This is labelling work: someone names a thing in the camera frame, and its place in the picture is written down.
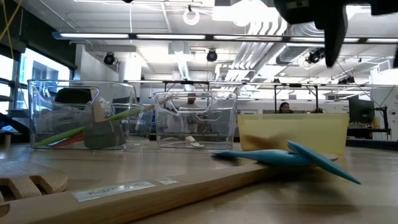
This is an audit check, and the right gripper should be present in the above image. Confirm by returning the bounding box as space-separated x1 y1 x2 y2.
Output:
273 0 398 68

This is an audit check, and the clear plastic bin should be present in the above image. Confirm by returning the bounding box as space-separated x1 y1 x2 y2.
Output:
27 79 155 151
154 90 239 151

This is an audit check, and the black ceiling camera cluster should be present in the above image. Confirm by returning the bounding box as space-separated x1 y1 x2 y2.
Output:
305 46 326 65

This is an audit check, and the person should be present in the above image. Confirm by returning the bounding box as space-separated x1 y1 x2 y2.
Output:
278 101 294 114
177 92 205 111

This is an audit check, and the yellow plastic bin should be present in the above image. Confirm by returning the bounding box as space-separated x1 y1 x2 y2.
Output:
236 112 350 156

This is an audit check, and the red spatula wooden handle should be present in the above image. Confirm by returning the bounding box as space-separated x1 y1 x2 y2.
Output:
49 95 174 149

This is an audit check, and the black computer monitor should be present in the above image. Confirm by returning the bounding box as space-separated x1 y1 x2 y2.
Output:
348 97 376 124

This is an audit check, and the slim teal silicone spatula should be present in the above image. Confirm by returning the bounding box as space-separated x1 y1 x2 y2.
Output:
286 139 362 185

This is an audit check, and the green silicone spatula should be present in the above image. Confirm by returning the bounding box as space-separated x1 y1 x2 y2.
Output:
33 107 147 148

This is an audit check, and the cream-handled table knife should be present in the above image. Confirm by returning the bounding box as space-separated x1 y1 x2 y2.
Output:
160 135 206 149

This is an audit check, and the LED light bar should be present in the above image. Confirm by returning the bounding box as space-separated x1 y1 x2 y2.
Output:
52 30 398 44

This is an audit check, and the gray spatula wooden handle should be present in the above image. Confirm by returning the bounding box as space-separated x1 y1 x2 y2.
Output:
83 89 127 150

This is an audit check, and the white hanging ring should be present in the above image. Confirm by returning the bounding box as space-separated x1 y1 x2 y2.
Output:
182 7 201 26

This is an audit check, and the wooden slotted spatula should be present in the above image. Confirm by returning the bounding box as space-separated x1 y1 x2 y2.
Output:
0 160 69 200

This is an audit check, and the silver ventilation duct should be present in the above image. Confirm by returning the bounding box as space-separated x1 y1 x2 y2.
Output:
275 18 361 65

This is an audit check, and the yellow hanging cable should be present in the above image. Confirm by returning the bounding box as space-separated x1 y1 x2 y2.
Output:
0 0 23 60

